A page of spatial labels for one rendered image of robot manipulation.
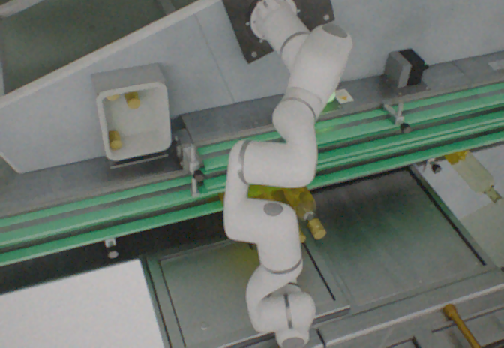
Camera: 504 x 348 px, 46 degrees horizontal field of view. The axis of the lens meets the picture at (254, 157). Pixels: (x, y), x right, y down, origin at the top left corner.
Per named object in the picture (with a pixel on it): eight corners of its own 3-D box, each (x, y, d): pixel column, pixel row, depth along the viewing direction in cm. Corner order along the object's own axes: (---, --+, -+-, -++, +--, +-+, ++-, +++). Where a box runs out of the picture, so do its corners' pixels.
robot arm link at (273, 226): (316, 217, 127) (250, 209, 132) (307, 136, 114) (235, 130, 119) (295, 274, 114) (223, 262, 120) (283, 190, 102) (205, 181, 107)
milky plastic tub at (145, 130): (101, 142, 162) (107, 163, 156) (89, 74, 147) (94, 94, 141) (164, 130, 167) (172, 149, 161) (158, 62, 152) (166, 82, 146)
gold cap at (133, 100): (123, 90, 152) (126, 100, 149) (136, 87, 153) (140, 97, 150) (124, 100, 154) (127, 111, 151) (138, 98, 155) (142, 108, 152)
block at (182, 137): (175, 156, 167) (181, 172, 162) (173, 130, 160) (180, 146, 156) (187, 153, 168) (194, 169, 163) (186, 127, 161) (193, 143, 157)
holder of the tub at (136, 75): (105, 154, 166) (110, 173, 161) (90, 73, 147) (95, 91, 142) (165, 142, 171) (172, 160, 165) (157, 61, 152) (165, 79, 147)
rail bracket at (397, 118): (376, 107, 174) (400, 135, 165) (381, 87, 169) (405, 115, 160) (388, 104, 175) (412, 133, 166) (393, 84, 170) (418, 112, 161)
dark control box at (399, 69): (383, 73, 184) (397, 88, 178) (388, 51, 178) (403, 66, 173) (406, 68, 186) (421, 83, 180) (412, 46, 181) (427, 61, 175)
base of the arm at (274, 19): (235, 7, 146) (259, 40, 136) (277, -25, 145) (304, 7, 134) (263, 46, 158) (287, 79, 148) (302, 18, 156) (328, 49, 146)
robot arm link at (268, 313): (298, 237, 122) (306, 304, 135) (236, 247, 123) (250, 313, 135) (304, 267, 116) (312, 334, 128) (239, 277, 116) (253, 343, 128)
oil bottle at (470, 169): (441, 154, 201) (489, 209, 183) (443, 142, 197) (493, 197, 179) (455, 150, 202) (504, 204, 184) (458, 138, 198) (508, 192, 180)
